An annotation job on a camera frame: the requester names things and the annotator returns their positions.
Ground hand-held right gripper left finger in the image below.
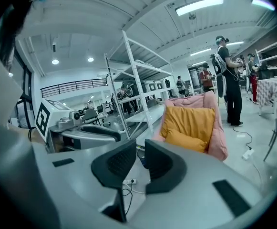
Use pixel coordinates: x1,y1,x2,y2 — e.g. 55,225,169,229
32,139,138,229

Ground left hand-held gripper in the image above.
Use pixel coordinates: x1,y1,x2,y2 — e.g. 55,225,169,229
34,98,122,153

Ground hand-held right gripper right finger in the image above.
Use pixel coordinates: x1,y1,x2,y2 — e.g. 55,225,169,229
128,139,270,229

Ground pink padded chair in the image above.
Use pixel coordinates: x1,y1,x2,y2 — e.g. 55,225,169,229
152,91,229,162

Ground large orange cushion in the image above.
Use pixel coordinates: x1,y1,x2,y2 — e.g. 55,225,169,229
160,105,215,150

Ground person's left forearm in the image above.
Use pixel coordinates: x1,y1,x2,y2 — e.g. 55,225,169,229
7,125,46,145

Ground white metal shelf rack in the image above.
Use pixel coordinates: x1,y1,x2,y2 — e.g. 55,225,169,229
104,30,179,140

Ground black wrist bands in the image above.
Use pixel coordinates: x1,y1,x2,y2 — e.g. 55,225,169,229
28,127,38,142

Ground checkered tablecloth table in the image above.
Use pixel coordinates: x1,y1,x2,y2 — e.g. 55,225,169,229
256,77,277,115

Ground long ceiling light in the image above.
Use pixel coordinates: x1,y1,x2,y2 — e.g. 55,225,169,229
175,0,225,16

